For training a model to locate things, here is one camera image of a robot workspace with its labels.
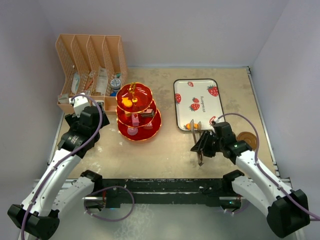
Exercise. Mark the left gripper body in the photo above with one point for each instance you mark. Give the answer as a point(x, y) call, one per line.
point(73, 120)

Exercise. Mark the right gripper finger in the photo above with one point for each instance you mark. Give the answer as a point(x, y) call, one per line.
point(200, 161)
point(203, 146)

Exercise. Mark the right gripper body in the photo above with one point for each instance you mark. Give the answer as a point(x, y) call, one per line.
point(219, 143)

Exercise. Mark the metal serving tongs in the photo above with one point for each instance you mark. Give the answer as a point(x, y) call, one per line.
point(196, 134)

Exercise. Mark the orange fish pastry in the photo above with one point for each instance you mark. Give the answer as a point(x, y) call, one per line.
point(126, 102)
point(193, 126)

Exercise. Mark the brown round coaster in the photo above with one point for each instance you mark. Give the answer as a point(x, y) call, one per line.
point(249, 138)

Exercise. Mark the white strawberry enamel tray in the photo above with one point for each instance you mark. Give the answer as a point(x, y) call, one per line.
point(197, 100)

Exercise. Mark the pink striped cake slice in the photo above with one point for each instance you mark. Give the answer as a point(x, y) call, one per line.
point(135, 119)

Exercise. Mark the red three-tier cake stand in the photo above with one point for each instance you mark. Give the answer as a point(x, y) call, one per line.
point(142, 99)

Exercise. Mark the pink heart cake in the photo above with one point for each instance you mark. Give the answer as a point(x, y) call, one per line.
point(148, 126)

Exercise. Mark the chocolate cake slice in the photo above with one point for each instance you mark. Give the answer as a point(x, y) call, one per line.
point(148, 113)

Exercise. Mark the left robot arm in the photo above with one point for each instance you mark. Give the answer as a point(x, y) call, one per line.
point(39, 215)

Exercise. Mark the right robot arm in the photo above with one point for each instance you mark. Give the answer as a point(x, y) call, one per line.
point(284, 208)

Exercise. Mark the small carton box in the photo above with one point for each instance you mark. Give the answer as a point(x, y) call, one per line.
point(64, 99)

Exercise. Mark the white blue tube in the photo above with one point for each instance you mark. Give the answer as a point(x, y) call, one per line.
point(75, 83)

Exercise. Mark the peach desk file organizer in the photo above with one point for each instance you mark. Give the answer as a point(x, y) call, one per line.
point(98, 59)

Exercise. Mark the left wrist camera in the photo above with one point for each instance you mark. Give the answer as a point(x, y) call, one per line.
point(79, 103)

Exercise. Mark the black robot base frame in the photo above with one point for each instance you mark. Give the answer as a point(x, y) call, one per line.
point(211, 192)

